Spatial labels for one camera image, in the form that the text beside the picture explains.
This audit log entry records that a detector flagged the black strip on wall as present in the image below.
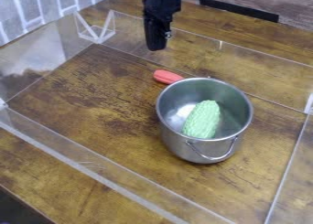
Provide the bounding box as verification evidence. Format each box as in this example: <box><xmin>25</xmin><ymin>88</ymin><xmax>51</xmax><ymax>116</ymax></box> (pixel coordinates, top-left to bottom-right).
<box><xmin>200</xmin><ymin>0</ymin><xmax>279</xmax><ymax>23</ymax></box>

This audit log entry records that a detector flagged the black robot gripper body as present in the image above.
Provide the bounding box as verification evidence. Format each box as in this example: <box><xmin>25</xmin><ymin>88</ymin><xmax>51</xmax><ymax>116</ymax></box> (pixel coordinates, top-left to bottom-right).
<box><xmin>141</xmin><ymin>0</ymin><xmax>185</xmax><ymax>39</ymax></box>

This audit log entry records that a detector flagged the clear acrylic corner bracket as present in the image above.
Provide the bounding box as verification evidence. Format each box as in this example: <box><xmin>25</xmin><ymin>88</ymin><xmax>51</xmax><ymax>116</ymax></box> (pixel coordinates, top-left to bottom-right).
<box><xmin>74</xmin><ymin>10</ymin><xmax>117</xmax><ymax>44</ymax></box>

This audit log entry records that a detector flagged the clear acrylic enclosure wall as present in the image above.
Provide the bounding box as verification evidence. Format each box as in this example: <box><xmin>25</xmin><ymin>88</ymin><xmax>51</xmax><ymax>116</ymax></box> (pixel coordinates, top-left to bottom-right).
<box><xmin>0</xmin><ymin>10</ymin><xmax>313</xmax><ymax>224</ymax></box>

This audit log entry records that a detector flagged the green knitted vegetable toy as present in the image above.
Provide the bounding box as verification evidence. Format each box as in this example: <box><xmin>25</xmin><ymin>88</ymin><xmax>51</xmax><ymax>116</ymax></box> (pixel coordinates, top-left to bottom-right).
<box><xmin>182</xmin><ymin>100</ymin><xmax>221</xmax><ymax>139</ymax></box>

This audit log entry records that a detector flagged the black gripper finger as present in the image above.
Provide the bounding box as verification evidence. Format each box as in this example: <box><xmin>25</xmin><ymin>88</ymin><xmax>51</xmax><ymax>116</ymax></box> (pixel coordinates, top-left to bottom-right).
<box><xmin>145</xmin><ymin>18</ymin><xmax>169</xmax><ymax>51</ymax></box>

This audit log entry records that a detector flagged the orange plastic spoon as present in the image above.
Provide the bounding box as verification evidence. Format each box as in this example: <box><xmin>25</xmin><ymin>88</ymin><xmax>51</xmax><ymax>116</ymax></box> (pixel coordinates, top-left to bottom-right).
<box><xmin>153</xmin><ymin>69</ymin><xmax>184</xmax><ymax>84</ymax></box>

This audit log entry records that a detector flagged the silver metal pot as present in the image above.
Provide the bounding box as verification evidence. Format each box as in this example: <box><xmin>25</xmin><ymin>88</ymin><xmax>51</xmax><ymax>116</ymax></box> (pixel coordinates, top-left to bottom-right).
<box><xmin>156</xmin><ymin>78</ymin><xmax>253</xmax><ymax>164</ymax></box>

